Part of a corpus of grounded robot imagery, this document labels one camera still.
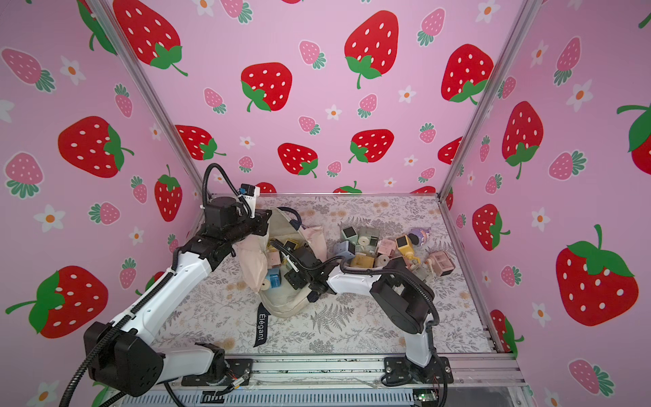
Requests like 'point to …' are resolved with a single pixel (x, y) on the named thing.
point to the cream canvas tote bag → (261, 264)
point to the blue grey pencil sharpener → (345, 249)
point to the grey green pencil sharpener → (368, 241)
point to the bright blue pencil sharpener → (274, 277)
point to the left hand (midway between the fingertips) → (272, 210)
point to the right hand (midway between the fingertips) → (292, 270)
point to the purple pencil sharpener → (419, 236)
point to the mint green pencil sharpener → (350, 234)
